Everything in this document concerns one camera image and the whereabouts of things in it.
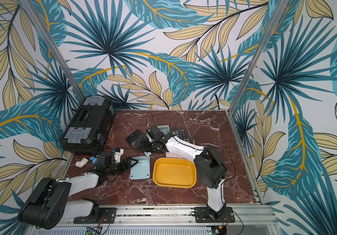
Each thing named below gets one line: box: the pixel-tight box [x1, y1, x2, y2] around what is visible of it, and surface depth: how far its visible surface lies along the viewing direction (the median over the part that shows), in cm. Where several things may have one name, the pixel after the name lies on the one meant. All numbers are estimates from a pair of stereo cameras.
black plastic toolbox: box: [61, 95, 116, 156], surface depth 92 cm
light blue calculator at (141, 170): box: [129, 156, 151, 181], surface depth 89 cm
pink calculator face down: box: [165, 151, 188, 160], surface depth 94 cm
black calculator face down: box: [125, 129, 149, 150], surface depth 99 cm
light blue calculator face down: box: [144, 140, 153, 157], surface depth 80 cm
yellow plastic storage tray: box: [152, 157, 197, 189], surface depth 90 cm
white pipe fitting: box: [74, 157, 89, 168], surface depth 90 cm
